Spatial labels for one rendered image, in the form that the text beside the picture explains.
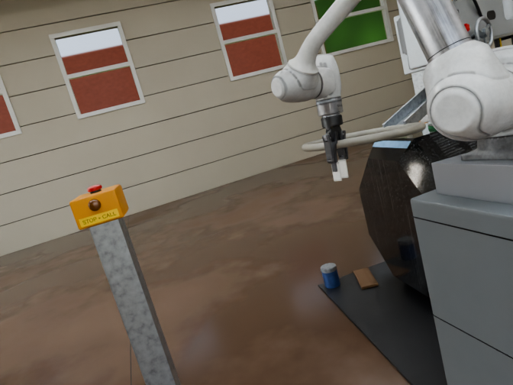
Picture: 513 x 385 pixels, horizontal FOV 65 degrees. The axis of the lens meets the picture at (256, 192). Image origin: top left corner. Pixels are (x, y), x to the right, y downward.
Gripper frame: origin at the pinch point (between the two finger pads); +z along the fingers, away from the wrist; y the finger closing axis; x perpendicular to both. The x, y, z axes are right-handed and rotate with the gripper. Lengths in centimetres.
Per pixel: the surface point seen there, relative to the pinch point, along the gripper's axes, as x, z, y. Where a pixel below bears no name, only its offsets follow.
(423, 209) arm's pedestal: -32.7, 11.6, -12.9
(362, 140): -9.8, -9.7, 1.3
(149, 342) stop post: 26, 32, -76
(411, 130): -22.1, -9.8, 15.5
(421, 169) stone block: -11, 11, 52
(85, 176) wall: 625, 5, 209
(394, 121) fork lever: -2, -12, 52
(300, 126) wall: 401, -7, 570
